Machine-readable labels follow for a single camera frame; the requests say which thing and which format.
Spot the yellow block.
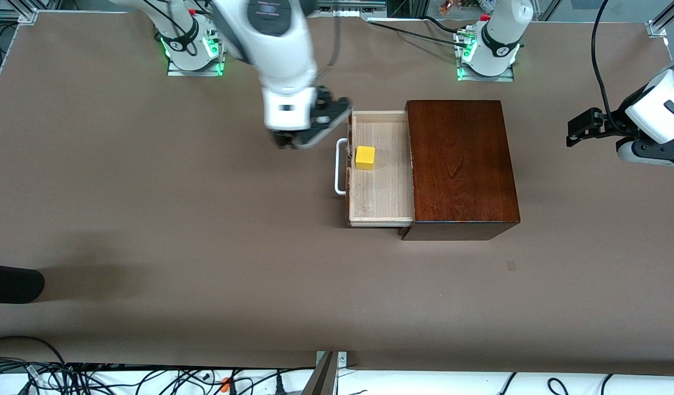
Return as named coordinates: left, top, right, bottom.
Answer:
left=355, top=145, right=377, bottom=171

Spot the wooden drawer with white handle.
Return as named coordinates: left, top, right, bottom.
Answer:
left=335, top=107, right=416, bottom=228

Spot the white power strip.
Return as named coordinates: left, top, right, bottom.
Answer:
left=315, top=0, right=387, bottom=18

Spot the dark brown wooden cabinet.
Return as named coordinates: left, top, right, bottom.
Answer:
left=398, top=100, right=521, bottom=241

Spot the dark grey metal beam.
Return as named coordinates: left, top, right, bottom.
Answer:
left=301, top=351, right=339, bottom=395

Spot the black rounded cylinder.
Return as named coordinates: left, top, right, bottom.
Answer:
left=0, top=263, right=46, bottom=304

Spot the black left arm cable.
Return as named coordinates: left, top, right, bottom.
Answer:
left=591, top=0, right=630, bottom=133

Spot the thin black table cable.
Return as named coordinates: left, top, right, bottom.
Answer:
left=367, top=21, right=472, bottom=48

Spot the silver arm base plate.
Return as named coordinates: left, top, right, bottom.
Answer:
left=166, top=22, right=226, bottom=77
left=456, top=30, right=515, bottom=83

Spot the thick black table cable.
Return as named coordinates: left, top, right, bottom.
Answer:
left=424, top=15, right=465, bottom=35

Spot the silver metal bracket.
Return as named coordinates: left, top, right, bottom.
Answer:
left=316, top=351, right=349, bottom=368

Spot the aluminium frame profile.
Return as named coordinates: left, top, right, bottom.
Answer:
left=0, top=0, right=39, bottom=24

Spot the large black cable loop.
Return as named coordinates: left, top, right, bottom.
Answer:
left=0, top=335, right=69, bottom=379

